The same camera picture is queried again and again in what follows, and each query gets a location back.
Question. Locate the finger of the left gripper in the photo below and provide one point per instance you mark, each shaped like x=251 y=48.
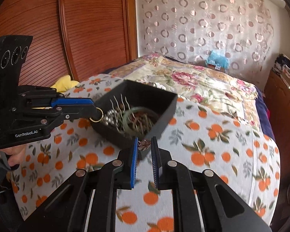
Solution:
x=72 y=101
x=70 y=115

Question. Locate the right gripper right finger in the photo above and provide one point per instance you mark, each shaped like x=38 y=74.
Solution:
x=202 y=201

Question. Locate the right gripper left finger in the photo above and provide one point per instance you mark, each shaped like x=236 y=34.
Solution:
x=86 y=201

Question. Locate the gold ring pendant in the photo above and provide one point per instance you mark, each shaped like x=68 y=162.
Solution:
x=97 y=115

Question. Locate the silver hair comb pin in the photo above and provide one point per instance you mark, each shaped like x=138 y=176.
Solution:
x=119 y=105

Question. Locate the black square jewelry box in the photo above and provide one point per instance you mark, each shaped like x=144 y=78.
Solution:
x=138 y=95

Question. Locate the green bead charm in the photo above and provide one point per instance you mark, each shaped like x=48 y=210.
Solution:
x=144 y=145

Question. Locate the pale green jade bangle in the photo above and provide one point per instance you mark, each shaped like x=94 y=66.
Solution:
x=139 y=121

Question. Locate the operator left hand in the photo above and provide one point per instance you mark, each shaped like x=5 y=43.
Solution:
x=17 y=154

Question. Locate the orange fruit print cloth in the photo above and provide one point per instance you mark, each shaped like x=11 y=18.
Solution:
x=245 y=159

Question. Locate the wooden wardrobe door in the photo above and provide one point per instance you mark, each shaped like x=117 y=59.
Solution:
x=80 y=38

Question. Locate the floral quilt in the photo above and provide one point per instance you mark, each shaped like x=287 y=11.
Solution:
x=211 y=88

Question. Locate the wooden side cabinet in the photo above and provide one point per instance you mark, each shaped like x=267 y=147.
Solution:
x=277 y=99

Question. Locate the blue fluffy item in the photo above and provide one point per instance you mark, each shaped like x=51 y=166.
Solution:
x=217 y=60

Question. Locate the clutter on cabinet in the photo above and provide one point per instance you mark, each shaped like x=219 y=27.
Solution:
x=282 y=66

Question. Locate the circle pattern curtain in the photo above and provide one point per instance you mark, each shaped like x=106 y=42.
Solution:
x=191 y=30

